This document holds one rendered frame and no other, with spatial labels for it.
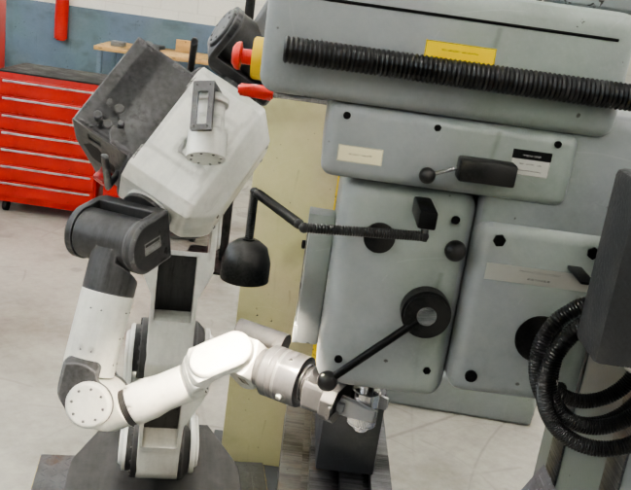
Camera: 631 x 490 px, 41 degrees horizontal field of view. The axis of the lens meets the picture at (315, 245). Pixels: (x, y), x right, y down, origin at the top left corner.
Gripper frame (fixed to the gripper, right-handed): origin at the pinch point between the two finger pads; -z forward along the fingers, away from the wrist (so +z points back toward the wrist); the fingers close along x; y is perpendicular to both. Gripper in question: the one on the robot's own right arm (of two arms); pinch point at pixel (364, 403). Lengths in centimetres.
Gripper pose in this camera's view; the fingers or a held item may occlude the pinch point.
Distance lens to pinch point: 139.7
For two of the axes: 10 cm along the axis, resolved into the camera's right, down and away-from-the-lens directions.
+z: -8.9, -2.6, 3.8
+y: -1.5, 9.4, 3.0
